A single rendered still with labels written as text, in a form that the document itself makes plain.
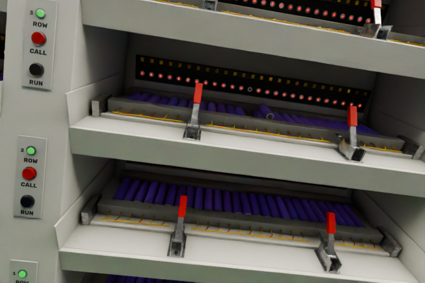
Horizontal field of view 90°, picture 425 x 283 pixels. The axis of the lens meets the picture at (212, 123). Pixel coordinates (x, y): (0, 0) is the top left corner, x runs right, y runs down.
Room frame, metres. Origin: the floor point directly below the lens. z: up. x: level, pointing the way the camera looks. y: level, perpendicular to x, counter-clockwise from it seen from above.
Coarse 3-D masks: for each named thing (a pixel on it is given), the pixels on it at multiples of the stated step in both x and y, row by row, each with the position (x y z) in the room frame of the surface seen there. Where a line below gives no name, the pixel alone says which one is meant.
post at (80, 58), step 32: (64, 0) 0.30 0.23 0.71; (64, 32) 0.30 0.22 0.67; (96, 32) 0.36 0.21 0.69; (128, 32) 0.50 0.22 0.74; (64, 64) 0.30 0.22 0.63; (96, 64) 0.37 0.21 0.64; (32, 96) 0.30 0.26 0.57; (64, 96) 0.30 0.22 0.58; (32, 128) 0.30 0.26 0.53; (64, 128) 0.30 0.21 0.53; (0, 160) 0.30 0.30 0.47; (64, 160) 0.31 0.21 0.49; (96, 160) 0.40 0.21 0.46; (0, 192) 0.30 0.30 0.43; (64, 192) 0.31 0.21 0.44; (0, 224) 0.30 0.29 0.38; (32, 224) 0.30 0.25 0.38; (0, 256) 0.30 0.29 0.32; (32, 256) 0.30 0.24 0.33
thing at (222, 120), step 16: (128, 112) 0.36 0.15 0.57; (144, 112) 0.38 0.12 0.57; (160, 112) 0.38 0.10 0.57; (176, 112) 0.38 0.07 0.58; (208, 112) 0.39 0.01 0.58; (240, 128) 0.39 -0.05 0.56; (256, 128) 0.38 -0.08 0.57; (272, 128) 0.39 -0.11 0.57; (288, 128) 0.39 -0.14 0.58; (304, 128) 0.39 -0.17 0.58; (320, 128) 0.40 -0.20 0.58; (368, 144) 0.41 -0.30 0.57; (384, 144) 0.41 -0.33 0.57; (400, 144) 0.41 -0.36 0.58
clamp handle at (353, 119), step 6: (348, 108) 0.37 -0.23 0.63; (354, 108) 0.37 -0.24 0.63; (348, 114) 0.37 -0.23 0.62; (354, 114) 0.36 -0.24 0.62; (348, 120) 0.36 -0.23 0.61; (354, 120) 0.36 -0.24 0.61; (354, 126) 0.36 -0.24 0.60; (354, 132) 0.36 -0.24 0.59; (354, 138) 0.35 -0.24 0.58; (354, 144) 0.35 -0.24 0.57
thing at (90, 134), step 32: (96, 96) 0.37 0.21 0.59; (224, 96) 0.49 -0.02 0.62; (96, 128) 0.31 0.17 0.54; (128, 128) 0.33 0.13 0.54; (160, 128) 0.35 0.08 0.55; (224, 128) 0.39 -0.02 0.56; (384, 128) 0.48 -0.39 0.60; (416, 128) 0.41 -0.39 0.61; (160, 160) 0.32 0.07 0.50; (192, 160) 0.32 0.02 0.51; (224, 160) 0.33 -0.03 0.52; (256, 160) 0.33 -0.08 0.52; (288, 160) 0.33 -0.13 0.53; (320, 160) 0.33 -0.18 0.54; (384, 160) 0.36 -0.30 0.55; (416, 160) 0.39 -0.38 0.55; (384, 192) 0.35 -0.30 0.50; (416, 192) 0.35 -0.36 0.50
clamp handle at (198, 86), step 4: (196, 84) 0.35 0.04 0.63; (200, 84) 0.35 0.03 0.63; (196, 88) 0.35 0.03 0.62; (200, 88) 0.35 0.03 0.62; (196, 92) 0.35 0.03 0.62; (200, 92) 0.35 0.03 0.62; (196, 96) 0.34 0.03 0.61; (200, 96) 0.35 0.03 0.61; (196, 100) 0.34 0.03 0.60; (200, 100) 0.35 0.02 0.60; (196, 104) 0.34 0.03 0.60; (196, 108) 0.34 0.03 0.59; (192, 112) 0.34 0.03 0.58; (196, 112) 0.34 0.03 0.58; (192, 116) 0.34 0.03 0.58; (196, 116) 0.34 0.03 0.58; (192, 120) 0.33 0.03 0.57; (196, 120) 0.33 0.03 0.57; (196, 124) 0.33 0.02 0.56
